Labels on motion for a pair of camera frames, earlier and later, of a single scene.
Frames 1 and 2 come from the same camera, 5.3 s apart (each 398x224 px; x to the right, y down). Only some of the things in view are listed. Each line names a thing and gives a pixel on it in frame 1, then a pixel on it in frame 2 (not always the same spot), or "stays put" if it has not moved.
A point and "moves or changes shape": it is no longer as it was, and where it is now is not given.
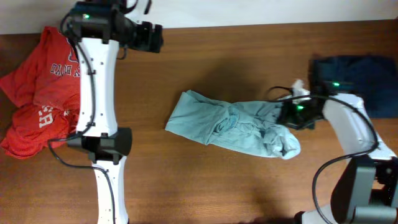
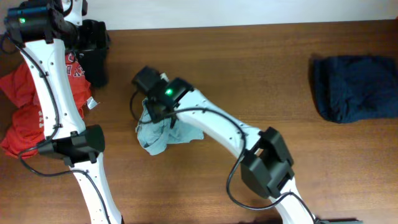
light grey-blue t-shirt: [255, 128] moves or changes shape
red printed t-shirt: [45, 88] stays put
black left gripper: [148, 43] → [91, 28]
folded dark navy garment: [372, 77] stays put
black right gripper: [290, 119] → [156, 112]
